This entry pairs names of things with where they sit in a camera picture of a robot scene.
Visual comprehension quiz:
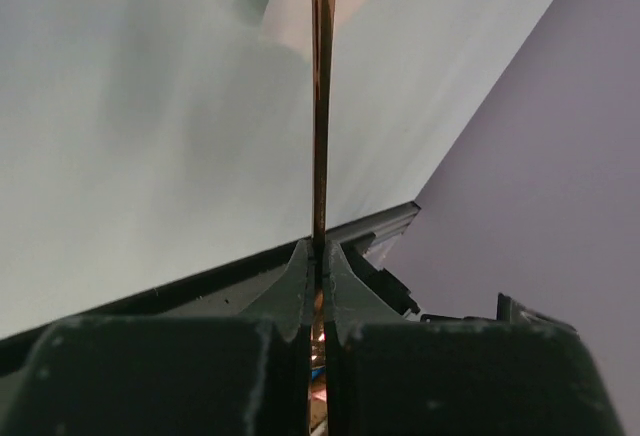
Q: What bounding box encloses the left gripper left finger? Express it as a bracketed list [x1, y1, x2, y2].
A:
[1, 240, 314, 435]

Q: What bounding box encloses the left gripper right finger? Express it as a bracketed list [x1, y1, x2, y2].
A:
[323, 242, 623, 435]

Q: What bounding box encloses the white cloth napkin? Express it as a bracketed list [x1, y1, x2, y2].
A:
[259, 0, 401, 62]

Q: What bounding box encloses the copper spoon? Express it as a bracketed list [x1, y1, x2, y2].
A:
[307, 0, 339, 407]

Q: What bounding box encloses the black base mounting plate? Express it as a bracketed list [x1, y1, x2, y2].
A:
[1, 241, 298, 377]

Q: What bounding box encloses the aluminium cross rail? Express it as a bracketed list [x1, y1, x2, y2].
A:
[326, 202, 421, 254]

